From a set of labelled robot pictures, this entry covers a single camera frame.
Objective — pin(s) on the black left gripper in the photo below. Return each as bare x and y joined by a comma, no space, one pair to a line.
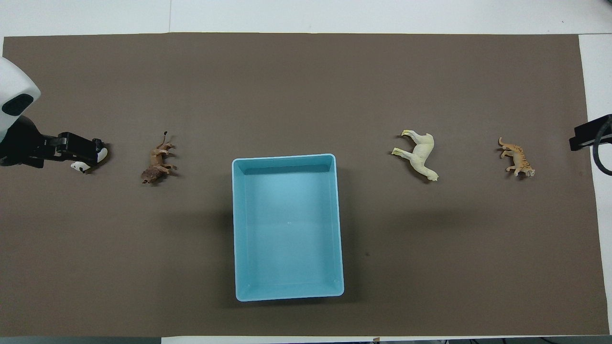
26,143

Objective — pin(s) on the black and white panda toy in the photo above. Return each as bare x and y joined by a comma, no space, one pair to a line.
79,167

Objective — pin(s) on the orange striped tiger toy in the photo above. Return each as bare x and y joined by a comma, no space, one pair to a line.
518,157

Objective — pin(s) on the brown lion toy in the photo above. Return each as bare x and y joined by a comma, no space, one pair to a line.
158,165

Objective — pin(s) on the cream white horse toy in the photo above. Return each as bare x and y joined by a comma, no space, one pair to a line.
421,153

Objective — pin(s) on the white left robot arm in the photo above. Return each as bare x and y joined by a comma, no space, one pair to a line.
14,81

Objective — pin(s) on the light blue storage box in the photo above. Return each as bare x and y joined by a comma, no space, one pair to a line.
287,229

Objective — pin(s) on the brown table mat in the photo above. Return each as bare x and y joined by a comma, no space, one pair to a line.
306,95

